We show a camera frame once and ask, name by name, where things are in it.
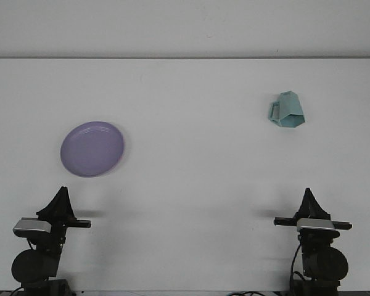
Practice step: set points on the pale blue faceted cup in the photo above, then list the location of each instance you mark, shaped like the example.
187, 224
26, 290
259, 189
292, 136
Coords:
291, 106

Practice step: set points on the pale purple round plate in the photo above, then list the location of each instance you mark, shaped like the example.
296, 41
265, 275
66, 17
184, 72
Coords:
92, 149

